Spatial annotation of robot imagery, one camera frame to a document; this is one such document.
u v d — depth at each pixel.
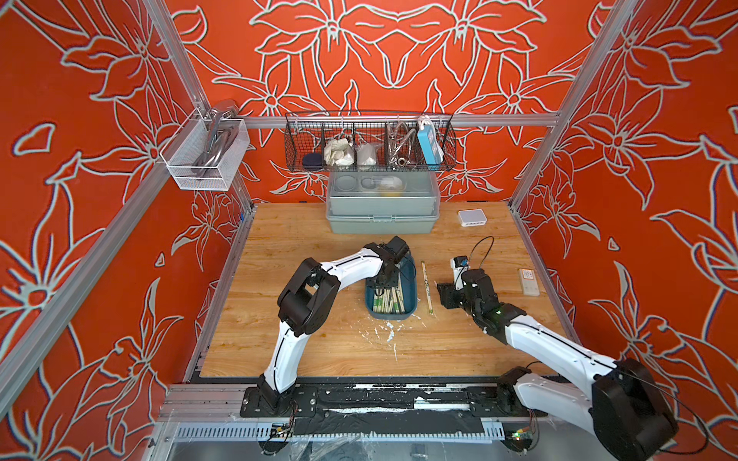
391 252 0.76
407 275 0.94
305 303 0.53
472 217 1.14
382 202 1.00
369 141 0.96
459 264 0.75
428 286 0.95
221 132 0.86
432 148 0.88
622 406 0.39
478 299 0.65
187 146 0.80
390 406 0.73
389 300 0.91
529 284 0.94
